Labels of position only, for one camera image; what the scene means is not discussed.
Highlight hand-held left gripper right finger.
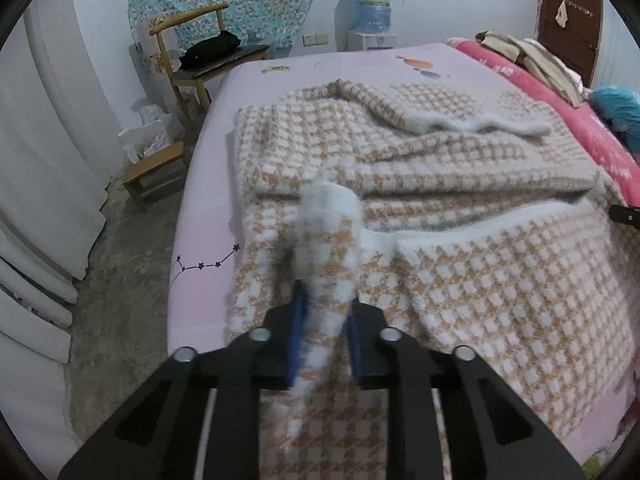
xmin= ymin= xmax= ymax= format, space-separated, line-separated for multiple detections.
xmin=345 ymin=297 xmax=586 ymax=480

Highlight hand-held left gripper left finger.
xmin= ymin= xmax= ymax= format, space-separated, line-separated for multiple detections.
xmin=57 ymin=280 xmax=313 ymax=480

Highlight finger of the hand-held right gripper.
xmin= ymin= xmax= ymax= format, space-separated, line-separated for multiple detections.
xmin=609 ymin=204 xmax=640 ymax=227

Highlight beige white houndstooth coat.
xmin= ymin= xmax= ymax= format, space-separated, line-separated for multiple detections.
xmin=222 ymin=79 xmax=636 ymax=480

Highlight beige clothes pile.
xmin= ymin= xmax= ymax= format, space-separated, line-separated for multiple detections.
xmin=475 ymin=30 xmax=586 ymax=107

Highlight blue fluffy cloth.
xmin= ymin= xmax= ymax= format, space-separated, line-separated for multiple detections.
xmin=589 ymin=85 xmax=640 ymax=153

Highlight pink floral blanket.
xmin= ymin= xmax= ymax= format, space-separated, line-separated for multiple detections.
xmin=445 ymin=36 xmax=640 ymax=196

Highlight lavender bed sheet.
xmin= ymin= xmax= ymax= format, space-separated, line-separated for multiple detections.
xmin=167 ymin=42 xmax=640 ymax=471

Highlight red-brown wooden door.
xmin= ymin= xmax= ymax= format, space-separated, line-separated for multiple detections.
xmin=534 ymin=0 xmax=606 ymax=88

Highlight small wooden stool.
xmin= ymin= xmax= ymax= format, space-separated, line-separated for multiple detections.
xmin=123 ymin=141 xmax=188 ymax=211

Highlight white plastic bags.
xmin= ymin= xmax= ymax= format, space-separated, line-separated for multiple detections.
xmin=117 ymin=104 xmax=186 ymax=162

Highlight wooden chair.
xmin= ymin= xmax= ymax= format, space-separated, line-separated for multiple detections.
xmin=150 ymin=2 xmax=271 ymax=127

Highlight black bag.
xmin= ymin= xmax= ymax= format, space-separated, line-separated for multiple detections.
xmin=178 ymin=31 xmax=242 ymax=71

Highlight white water dispenser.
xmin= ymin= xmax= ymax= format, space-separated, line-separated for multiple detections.
xmin=346 ymin=30 xmax=398 ymax=52

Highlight blue water bottle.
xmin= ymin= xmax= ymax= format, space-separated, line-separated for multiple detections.
xmin=350 ymin=0 xmax=393 ymax=35

